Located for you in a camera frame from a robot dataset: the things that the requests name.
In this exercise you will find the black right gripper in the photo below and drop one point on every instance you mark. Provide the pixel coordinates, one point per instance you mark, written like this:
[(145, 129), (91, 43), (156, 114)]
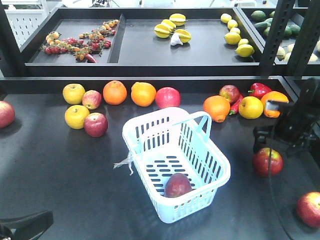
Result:
[(297, 129)]

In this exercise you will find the black upper shelf tray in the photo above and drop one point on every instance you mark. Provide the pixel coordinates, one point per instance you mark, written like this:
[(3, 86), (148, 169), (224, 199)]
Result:
[(135, 49)]

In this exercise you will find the small dark red apple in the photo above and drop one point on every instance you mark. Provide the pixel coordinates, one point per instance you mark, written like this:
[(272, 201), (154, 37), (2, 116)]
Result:
[(96, 124)]

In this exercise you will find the large red apple back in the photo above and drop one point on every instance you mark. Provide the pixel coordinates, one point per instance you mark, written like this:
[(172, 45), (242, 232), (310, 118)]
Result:
[(167, 97)]

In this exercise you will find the pink apple back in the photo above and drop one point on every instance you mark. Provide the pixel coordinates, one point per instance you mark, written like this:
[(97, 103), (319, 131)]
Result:
[(91, 99)]

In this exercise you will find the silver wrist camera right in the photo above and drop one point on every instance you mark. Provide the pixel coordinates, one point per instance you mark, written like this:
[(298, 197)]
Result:
[(273, 105)]

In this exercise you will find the orange back right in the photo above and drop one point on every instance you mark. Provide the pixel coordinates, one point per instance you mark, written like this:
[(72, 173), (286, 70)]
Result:
[(143, 93)]

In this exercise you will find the red chili pepper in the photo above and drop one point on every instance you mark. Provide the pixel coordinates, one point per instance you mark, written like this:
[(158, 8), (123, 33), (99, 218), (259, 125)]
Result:
[(234, 109)]

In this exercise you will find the red apple behind orange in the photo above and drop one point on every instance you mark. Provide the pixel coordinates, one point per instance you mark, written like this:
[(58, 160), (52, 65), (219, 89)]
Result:
[(230, 92)]

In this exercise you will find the red bell pepper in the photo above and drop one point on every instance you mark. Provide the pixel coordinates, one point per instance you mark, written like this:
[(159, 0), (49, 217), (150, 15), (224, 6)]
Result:
[(258, 90)]

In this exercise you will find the yellow apple right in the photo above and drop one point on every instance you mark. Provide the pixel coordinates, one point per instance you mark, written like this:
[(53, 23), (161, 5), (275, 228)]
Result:
[(250, 108)]

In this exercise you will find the orange with nub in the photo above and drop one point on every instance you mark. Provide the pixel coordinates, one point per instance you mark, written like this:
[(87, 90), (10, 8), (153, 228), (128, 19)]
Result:
[(217, 107)]

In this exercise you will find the white garlic bulb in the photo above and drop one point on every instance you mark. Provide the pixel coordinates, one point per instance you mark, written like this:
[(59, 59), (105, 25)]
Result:
[(175, 40)]

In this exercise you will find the light blue plastic basket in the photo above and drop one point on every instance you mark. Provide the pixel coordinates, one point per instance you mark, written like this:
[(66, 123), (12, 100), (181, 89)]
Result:
[(170, 141)]

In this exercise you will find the orange back left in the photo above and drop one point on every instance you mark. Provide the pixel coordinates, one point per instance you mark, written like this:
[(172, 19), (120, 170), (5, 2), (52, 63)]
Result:
[(114, 92)]

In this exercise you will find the yellow apple front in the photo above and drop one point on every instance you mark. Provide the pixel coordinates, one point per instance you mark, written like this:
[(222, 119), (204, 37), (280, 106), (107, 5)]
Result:
[(75, 116)]

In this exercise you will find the yellow apple back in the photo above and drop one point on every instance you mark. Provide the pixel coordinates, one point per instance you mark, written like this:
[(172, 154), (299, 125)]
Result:
[(73, 93)]

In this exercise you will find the orange far right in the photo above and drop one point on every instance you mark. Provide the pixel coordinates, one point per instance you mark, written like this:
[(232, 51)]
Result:
[(274, 96)]

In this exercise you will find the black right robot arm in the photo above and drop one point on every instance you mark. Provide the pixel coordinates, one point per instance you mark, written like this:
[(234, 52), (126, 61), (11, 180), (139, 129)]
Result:
[(309, 99)]

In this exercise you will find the yellow apple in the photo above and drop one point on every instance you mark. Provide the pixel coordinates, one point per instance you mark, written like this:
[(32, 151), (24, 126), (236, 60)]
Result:
[(75, 116), (73, 93), (250, 108)]

